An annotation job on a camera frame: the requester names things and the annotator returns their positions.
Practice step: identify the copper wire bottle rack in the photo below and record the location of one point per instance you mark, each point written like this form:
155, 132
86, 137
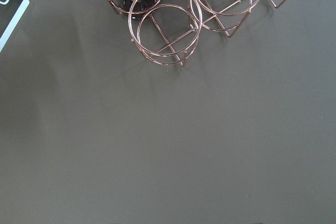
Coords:
152, 42

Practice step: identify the white wire cup rack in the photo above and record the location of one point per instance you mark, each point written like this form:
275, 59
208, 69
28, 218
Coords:
11, 13

